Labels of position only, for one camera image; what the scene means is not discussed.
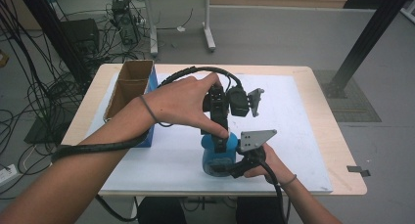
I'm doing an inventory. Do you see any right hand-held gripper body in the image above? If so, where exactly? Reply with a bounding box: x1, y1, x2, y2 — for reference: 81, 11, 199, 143
239, 129, 278, 171

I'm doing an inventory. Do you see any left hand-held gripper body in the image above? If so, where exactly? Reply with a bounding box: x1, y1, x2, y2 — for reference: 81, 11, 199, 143
202, 84, 265, 132

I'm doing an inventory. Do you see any blue bottle with white cap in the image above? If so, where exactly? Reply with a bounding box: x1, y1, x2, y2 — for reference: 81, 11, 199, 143
201, 130, 240, 178

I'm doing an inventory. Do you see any blue cardboard box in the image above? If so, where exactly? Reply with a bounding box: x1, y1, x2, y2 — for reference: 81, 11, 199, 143
103, 59, 160, 149

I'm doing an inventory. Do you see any person's right hand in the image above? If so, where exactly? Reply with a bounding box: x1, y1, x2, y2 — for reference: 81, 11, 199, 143
243, 143, 297, 186

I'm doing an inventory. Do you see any person's left hand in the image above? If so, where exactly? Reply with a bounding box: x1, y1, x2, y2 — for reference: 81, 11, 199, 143
141, 71, 231, 140

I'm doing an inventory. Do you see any white table mat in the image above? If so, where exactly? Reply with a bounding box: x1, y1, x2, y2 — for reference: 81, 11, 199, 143
99, 72, 334, 193

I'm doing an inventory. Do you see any person's right leg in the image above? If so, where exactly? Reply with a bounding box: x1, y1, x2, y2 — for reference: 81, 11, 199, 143
235, 197, 288, 224

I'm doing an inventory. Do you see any person's leg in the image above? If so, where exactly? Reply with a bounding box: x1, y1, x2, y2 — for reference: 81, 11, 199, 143
136, 197, 189, 224
235, 197, 288, 224

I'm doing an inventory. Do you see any black band on right wrist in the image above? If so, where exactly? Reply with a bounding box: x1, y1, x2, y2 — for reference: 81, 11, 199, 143
280, 173, 298, 188

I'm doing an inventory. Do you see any black band on wrist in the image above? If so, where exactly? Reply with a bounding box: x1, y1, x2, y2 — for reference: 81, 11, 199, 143
139, 95, 174, 128
280, 173, 298, 188

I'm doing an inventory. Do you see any black band on left wrist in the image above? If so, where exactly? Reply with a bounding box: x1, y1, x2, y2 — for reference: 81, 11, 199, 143
139, 95, 174, 128

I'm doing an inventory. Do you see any person's left leg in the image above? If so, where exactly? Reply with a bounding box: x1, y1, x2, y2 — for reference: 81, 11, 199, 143
136, 197, 189, 224

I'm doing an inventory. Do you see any long black tape strip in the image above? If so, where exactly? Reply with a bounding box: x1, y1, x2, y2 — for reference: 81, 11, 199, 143
346, 164, 372, 178

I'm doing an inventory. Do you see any white desk with metal legs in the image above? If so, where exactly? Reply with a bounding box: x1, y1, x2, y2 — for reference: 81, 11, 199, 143
123, 0, 244, 57

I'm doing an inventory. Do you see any black equipment case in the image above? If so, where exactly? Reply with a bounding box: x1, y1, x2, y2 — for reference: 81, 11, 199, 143
60, 18, 101, 57

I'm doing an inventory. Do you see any black floor plate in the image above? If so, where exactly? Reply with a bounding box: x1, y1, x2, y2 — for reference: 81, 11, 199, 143
23, 114, 71, 145

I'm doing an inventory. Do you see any white power strip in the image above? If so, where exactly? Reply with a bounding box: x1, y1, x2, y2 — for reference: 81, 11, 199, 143
0, 163, 19, 186

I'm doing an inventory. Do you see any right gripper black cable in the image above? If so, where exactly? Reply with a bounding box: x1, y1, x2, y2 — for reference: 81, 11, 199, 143
258, 159, 292, 224

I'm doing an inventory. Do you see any black metal post with base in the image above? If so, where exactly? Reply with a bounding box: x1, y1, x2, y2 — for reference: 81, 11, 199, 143
321, 0, 414, 100

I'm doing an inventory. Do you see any bundle of black floor cables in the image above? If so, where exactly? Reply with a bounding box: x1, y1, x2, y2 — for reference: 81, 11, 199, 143
0, 0, 109, 199

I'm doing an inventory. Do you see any black metal post with cables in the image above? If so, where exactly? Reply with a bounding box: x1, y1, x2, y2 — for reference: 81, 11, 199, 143
16, 0, 89, 85

